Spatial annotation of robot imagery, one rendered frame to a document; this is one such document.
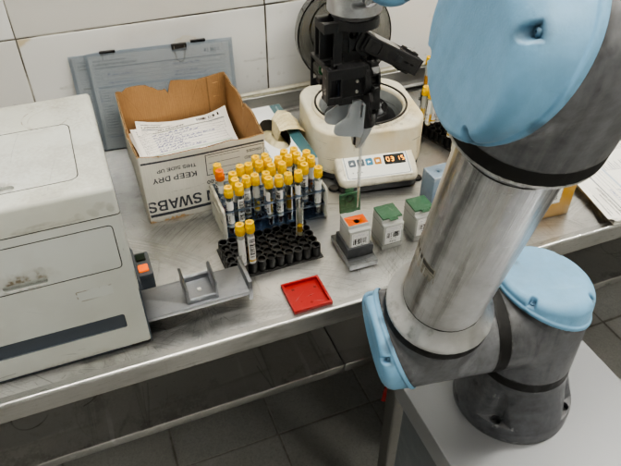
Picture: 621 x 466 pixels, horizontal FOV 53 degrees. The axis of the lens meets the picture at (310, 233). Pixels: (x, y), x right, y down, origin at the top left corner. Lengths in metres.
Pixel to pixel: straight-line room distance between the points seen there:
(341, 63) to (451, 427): 0.51
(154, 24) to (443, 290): 1.01
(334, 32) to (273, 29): 0.64
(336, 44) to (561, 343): 0.47
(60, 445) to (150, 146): 0.78
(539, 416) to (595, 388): 0.14
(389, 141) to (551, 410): 0.66
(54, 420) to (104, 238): 0.94
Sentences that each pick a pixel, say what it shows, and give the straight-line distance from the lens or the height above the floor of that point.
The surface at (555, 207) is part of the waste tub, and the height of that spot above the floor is 0.90.
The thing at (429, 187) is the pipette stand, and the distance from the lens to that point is 1.19.
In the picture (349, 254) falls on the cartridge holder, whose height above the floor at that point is 0.90.
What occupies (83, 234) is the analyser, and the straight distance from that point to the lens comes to 0.86.
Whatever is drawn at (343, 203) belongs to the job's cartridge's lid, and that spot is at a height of 0.97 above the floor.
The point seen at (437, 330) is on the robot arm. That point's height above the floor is 1.16.
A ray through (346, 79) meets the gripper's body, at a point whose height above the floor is 1.24.
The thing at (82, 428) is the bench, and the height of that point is 0.27.
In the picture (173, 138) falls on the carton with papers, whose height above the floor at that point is 0.94.
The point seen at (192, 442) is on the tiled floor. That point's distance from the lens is 1.94.
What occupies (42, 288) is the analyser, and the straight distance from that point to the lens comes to 0.91.
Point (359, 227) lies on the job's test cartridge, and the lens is 1.08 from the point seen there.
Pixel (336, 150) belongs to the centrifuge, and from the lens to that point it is 1.27.
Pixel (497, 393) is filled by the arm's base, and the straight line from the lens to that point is 0.83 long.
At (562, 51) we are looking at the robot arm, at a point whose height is 1.50.
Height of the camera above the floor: 1.63
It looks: 40 degrees down
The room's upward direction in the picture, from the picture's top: straight up
